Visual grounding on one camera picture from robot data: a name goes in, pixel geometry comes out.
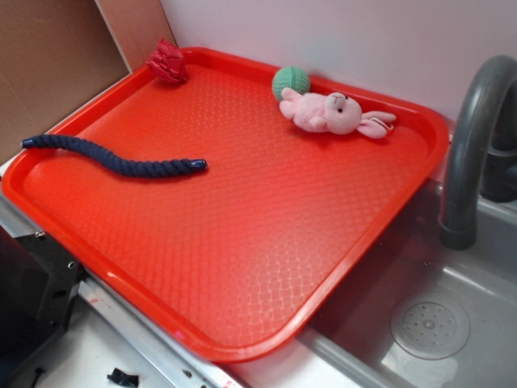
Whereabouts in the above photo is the crumpled red cloth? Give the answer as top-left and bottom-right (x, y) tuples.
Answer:
(145, 39), (188, 84)

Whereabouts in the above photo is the black tape scrap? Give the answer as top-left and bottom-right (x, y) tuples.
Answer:
(107, 368), (140, 388)

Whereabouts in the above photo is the brown cardboard board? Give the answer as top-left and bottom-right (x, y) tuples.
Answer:
(1, 1), (174, 163)

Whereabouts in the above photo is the pink plush bunny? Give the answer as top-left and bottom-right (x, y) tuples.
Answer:
(280, 87), (397, 139)

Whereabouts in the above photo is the green knitted ball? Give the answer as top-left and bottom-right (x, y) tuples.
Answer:
(271, 66), (311, 102)

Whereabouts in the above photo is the grey plastic sink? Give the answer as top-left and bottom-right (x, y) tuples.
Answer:
(300, 181), (516, 387)

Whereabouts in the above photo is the black metal bracket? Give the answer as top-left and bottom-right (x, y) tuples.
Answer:
(1, 230), (82, 387)

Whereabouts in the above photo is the grey curved faucet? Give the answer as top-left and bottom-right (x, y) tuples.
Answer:
(439, 55), (516, 250)

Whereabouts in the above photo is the dark blue twisted rope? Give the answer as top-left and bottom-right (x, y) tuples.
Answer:
(21, 135), (209, 179)

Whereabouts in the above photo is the sink drain cover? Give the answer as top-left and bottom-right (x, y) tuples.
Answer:
(390, 293), (470, 361)

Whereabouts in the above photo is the red plastic tray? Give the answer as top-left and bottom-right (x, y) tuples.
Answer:
(2, 48), (448, 363)

